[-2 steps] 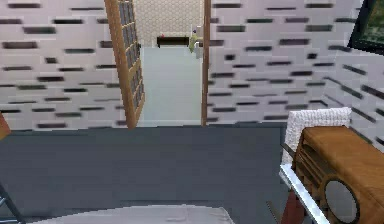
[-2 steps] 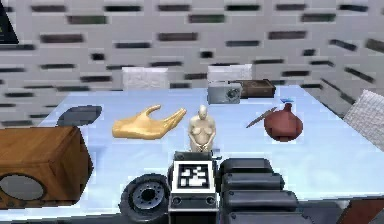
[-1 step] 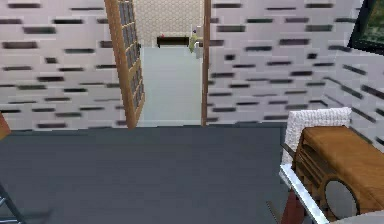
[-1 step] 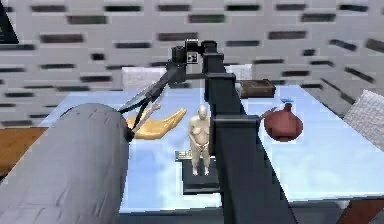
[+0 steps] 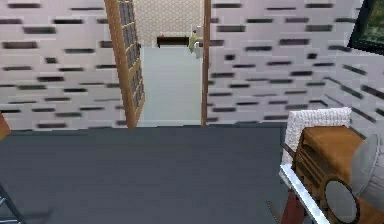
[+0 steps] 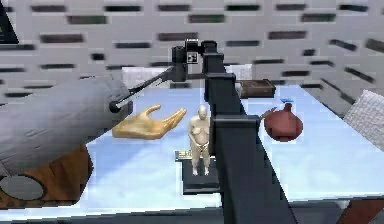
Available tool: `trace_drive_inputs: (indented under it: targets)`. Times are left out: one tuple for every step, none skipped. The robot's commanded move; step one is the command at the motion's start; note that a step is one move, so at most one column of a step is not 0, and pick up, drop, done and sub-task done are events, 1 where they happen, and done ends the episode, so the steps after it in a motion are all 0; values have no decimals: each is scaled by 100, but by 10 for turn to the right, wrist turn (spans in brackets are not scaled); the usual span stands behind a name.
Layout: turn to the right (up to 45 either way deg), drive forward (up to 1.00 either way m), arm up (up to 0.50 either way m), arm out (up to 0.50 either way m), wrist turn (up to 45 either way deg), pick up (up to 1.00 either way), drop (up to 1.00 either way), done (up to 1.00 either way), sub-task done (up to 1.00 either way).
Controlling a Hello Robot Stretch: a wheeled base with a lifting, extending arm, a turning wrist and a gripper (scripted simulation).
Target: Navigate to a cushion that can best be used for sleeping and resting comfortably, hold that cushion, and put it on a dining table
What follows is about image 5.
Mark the grey cushion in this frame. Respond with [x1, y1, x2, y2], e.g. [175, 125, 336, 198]
[350, 130, 384, 212]

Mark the green house plant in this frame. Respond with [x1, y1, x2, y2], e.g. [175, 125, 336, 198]
[188, 30, 201, 54]

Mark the dark low table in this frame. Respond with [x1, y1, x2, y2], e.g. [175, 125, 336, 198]
[156, 36, 191, 48]

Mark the wooden room door with panes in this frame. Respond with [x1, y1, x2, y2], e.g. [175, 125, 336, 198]
[104, 0, 146, 130]

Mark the white woven basket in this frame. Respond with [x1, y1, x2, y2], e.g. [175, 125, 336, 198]
[281, 106, 353, 165]

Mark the brown wooden furniture corner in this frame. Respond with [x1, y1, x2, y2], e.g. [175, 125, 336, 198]
[0, 112, 12, 141]

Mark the dark metal frame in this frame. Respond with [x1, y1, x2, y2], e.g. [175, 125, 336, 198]
[0, 182, 27, 224]

